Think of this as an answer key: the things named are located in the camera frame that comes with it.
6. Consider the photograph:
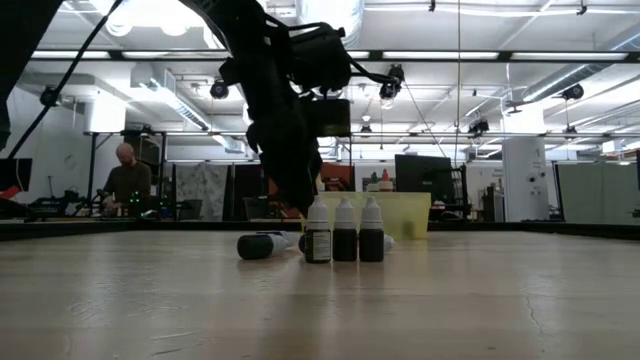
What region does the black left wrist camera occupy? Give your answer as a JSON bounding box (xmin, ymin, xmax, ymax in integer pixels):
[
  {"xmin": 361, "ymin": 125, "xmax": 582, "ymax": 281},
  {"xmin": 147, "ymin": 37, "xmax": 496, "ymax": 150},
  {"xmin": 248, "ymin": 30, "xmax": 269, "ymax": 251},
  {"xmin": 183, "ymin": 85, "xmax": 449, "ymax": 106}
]
[{"xmin": 291, "ymin": 23, "xmax": 352, "ymax": 95}]

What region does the person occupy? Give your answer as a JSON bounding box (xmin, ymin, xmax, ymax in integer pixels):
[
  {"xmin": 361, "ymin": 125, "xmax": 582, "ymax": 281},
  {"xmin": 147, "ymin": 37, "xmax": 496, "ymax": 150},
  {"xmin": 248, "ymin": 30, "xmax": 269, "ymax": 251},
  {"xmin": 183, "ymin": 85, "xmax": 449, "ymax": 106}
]
[{"xmin": 102, "ymin": 142, "xmax": 154, "ymax": 217}]

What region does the large black monitor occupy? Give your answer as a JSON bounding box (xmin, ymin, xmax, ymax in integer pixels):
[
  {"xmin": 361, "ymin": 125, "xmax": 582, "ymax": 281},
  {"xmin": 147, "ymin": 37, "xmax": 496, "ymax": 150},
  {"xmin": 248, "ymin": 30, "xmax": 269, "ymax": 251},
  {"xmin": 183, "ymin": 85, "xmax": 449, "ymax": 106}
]
[{"xmin": 394, "ymin": 153, "xmax": 454, "ymax": 204}]

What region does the distant black workstation frame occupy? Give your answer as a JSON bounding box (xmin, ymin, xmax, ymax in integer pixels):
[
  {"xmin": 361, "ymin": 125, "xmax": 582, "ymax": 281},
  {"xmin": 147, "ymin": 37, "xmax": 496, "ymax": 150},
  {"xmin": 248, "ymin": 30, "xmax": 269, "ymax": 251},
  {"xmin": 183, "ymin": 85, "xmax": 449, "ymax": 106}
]
[{"xmin": 84, "ymin": 130, "xmax": 169, "ymax": 217}]

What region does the orange partition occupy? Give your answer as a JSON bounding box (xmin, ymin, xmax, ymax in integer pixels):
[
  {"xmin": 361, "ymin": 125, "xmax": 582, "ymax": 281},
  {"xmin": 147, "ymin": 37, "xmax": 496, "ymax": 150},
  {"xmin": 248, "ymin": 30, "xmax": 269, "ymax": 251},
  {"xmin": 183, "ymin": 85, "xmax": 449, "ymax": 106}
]
[{"xmin": 268, "ymin": 162, "xmax": 356, "ymax": 221}]

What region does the white round column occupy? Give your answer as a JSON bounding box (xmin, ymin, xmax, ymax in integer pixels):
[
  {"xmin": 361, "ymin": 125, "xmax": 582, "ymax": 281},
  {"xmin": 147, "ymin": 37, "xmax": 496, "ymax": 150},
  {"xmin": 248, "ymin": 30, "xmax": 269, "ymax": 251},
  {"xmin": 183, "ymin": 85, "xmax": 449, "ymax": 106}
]
[{"xmin": 501, "ymin": 137, "xmax": 550, "ymax": 222}]

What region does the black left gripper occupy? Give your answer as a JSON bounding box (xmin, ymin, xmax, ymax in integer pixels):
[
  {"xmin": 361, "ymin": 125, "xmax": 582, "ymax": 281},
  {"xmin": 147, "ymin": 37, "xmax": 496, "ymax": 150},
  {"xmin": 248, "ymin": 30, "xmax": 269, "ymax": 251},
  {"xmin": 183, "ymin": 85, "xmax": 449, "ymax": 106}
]
[{"xmin": 219, "ymin": 49, "xmax": 351, "ymax": 215}]

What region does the small labelled dropper bottle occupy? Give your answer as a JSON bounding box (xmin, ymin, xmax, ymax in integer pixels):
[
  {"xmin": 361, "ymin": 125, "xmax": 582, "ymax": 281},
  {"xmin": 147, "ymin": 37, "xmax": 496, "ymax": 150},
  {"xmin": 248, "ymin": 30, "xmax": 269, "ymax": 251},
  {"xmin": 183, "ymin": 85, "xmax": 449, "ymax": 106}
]
[{"xmin": 304, "ymin": 196, "xmax": 332, "ymax": 265}]

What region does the yellow translucent plastic bin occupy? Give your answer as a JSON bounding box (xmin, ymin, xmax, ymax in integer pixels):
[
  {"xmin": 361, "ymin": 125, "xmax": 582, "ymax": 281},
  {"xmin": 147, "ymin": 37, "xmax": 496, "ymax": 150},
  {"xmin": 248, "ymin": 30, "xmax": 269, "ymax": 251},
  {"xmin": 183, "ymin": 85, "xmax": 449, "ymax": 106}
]
[{"xmin": 319, "ymin": 192, "xmax": 432, "ymax": 240}]

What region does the black rig bar with lights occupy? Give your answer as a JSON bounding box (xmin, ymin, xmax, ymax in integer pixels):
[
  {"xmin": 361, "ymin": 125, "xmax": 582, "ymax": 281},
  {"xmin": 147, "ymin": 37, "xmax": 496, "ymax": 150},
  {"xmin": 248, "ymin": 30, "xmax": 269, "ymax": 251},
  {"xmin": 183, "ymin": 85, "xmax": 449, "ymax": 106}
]
[{"xmin": 29, "ymin": 48, "xmax": 640, "ymax": 64}]

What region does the small black monitor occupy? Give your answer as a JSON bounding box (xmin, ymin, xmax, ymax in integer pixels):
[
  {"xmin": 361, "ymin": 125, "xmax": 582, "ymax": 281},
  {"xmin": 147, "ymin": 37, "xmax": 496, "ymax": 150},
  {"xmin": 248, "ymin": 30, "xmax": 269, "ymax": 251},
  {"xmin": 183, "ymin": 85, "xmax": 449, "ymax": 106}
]
[{"xmin": 0, "ymin": 158, "xmax": 34, "ymax": 194}]

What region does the black aluminium table frame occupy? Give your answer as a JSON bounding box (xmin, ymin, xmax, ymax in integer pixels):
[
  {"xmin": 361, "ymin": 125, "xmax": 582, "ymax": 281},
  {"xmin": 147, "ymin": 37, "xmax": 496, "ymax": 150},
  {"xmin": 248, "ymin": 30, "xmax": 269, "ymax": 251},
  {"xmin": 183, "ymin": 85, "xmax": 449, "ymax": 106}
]
[{"xmin": 0, "ymin": 217, "xmax": 640, "ymax": 242}]

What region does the grey patterned curtain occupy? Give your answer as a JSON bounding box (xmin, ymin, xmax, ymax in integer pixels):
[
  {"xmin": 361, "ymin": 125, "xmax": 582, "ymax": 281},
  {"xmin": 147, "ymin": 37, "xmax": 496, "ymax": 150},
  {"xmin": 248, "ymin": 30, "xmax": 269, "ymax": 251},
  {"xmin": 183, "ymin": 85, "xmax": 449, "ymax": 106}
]
[{"xmin": 174, "ymin": 162, "xmax": 229, "ymax": 221}]

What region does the silver round ceiling duct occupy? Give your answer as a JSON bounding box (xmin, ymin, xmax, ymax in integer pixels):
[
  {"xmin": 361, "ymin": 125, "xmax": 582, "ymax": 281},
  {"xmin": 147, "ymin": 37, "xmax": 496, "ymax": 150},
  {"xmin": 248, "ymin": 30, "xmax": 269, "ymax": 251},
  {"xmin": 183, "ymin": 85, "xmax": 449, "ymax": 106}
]
[{"xmin": 295, "ymin": 0, "xmax": 366, "ymax": 49}]

